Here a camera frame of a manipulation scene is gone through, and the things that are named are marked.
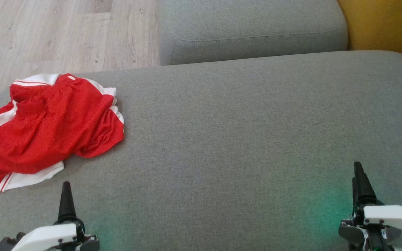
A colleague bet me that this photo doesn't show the grey sofa seat cushion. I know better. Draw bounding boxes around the grey sofa seat cushion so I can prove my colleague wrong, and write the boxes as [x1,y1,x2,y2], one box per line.
[158,0,349,66]

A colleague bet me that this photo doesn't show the yellow sofa backrest cushion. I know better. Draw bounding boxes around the yellow sofa backrest cushion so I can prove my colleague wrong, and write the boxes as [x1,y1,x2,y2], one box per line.
[337,0,402,67]

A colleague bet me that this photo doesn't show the red and white sports shorts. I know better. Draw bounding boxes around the red and white sports shorts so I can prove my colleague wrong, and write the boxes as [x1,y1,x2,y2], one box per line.
[0,73,125,192]

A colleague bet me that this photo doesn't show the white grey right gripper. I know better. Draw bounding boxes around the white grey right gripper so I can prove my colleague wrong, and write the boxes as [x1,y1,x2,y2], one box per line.
[339,161,402,251]

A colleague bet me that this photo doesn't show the large grey sofa chaise cushion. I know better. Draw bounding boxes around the large grey sofa chaise cushion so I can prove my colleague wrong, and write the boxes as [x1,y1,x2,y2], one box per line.
[0,51,402,251]

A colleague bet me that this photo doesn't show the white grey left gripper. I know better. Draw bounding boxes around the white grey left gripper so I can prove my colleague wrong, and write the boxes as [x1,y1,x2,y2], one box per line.
[0,181,100,251]

